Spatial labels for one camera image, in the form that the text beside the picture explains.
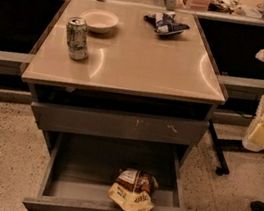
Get brown sea salt chip bag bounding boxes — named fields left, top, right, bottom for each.
left=107, top=169, right=159, bottom=211

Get grey drawer cabinet with counter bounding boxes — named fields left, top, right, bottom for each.
left=21, top=0, right=225, bottom=159

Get open grey middle drawer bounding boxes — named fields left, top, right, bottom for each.
left=20, top=120, right=209, bottom=211

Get closed grey top drawer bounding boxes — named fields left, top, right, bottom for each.
left=31, top=102, right=209, bottom=146

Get black table leg with caster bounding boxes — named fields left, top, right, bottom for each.
left=209, top=121, right=230, bottom=176

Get black chair base caster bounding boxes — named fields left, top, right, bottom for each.
left=250, top=201, right=264, bottom=211

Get white ceramic bowl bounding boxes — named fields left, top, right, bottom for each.
left=81, top=9, right=119, bottom=34

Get green white soda can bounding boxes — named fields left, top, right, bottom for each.
left=66, top=16, right=89, bottom=61

